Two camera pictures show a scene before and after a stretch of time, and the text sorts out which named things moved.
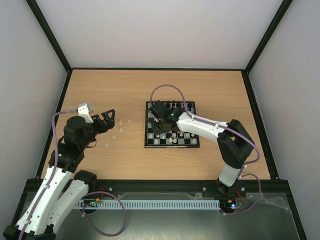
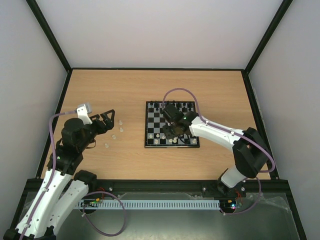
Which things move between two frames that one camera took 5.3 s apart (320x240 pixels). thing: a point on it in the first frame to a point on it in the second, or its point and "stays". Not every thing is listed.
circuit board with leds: [227, 203] stays
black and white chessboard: [173, 139] stays
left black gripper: [110, 123] stays
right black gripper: [162, 124] to [170, 129]
